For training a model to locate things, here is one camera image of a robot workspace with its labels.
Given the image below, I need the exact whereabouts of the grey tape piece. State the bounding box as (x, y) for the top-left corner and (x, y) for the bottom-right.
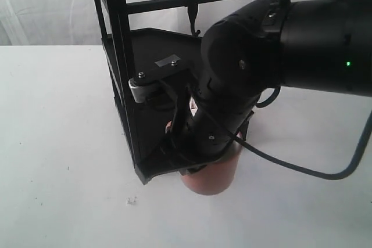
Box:
(155, 54), (180, 67)

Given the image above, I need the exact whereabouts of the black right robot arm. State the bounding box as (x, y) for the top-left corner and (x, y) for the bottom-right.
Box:
(163, 0), (371, 172)

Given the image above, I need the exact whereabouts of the black metal shelf rack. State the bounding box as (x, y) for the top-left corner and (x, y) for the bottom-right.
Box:
(87, 0), (277, 185)

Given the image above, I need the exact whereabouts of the terracotta pink mug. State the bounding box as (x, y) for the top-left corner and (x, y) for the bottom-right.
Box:
(164, 121), (243, 196)

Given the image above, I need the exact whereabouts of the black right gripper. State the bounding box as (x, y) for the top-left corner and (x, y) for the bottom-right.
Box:
(165, 105), (256, 175)

